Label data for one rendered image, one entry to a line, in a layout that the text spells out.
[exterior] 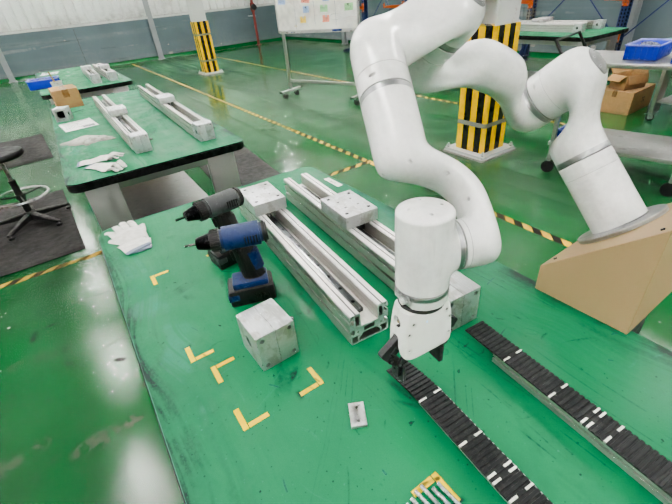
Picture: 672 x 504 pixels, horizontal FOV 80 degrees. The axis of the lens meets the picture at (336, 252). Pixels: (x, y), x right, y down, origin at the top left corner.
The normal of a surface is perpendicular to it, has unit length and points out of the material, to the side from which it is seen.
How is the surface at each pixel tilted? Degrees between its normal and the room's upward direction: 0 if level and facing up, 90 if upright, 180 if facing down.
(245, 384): 0
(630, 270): 90
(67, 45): 90
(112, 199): 90
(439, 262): 90
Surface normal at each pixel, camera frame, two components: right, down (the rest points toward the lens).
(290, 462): -0.08, -0.83
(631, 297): -0.81, 0.37
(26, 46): 0.56, 0.42
